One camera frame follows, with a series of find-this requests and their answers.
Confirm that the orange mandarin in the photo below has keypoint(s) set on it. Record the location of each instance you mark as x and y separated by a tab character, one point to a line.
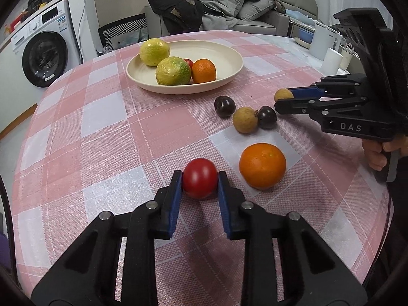
263	165
204	70

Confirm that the white marble table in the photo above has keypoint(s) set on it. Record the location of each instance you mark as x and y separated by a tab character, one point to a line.
306	54

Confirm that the grey sofa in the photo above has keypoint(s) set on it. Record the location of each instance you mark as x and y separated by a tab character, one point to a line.
274	24

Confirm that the dark purple plum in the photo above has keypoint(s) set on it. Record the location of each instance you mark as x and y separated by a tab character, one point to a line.
267	118
224	106

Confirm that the cream round plate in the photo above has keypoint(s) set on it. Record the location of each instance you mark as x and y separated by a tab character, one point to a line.
220	57

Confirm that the black jacket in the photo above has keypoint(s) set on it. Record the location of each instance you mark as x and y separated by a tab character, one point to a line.
175	9

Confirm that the purple bag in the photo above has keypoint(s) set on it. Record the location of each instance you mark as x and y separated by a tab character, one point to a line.
3	248

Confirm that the white kettle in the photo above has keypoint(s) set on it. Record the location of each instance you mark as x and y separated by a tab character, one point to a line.
322	41

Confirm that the white washing machine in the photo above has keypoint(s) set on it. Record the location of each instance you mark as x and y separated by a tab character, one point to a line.
54	19

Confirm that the brown longan with stem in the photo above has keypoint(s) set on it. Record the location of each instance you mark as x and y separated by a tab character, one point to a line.
244	120

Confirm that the yellow passion fruit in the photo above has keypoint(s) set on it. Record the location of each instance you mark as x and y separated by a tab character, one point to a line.
154	52

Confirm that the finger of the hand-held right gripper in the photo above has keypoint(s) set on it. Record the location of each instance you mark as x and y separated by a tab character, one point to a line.
302	92
293	106

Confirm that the light blue cloth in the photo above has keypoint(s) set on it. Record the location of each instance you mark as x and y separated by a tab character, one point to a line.
299	13

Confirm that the crumpled pale blue paper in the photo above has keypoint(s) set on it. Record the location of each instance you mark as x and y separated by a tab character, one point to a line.
130	40

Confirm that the cream cup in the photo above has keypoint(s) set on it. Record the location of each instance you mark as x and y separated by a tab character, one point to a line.
346	58

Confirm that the blue container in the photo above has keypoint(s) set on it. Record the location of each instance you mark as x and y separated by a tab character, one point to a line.
304	35

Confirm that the white cup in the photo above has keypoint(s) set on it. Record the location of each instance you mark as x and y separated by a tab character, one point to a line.
331	60

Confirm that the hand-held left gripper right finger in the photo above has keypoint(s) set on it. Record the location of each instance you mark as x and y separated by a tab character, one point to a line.
224	204

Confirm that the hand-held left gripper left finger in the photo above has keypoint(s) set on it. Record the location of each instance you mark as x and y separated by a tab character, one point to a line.
175	204

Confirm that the green-patched passion fruit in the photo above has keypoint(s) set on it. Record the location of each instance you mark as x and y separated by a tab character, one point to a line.
172	71

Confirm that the red box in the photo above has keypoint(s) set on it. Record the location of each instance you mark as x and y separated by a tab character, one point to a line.
19	19

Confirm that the red tomato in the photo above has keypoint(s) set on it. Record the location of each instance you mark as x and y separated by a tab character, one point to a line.
188	62
200	178

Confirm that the person's right hand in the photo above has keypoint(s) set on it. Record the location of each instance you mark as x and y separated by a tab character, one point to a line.
373	154

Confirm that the grey blanket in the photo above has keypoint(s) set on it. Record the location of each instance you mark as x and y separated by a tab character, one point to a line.
216	19

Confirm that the black white patterned basket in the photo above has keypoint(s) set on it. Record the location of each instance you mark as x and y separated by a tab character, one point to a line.
124	27

